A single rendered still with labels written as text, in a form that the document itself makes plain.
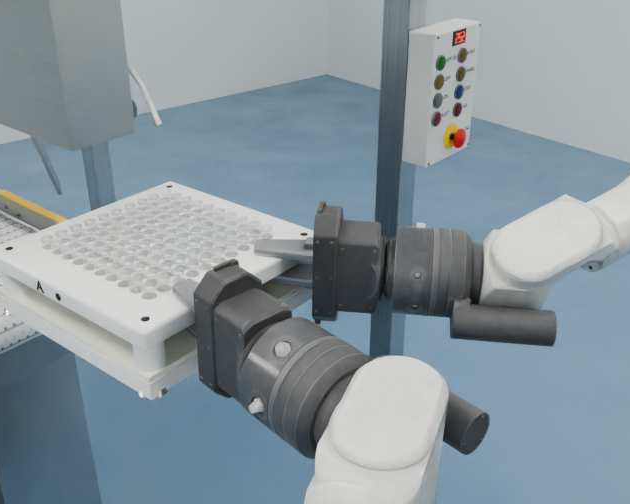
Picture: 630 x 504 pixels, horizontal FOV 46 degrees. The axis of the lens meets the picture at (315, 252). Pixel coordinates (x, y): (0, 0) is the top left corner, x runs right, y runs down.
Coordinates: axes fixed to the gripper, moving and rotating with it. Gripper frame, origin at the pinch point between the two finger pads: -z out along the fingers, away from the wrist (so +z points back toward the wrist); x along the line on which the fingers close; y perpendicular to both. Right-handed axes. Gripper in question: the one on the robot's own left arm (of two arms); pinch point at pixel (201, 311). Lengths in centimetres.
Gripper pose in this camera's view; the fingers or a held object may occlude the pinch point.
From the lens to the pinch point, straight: 67.4
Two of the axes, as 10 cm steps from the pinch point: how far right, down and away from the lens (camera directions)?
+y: 7.3, -3.1, 6.1
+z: 6.8, 3.5, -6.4
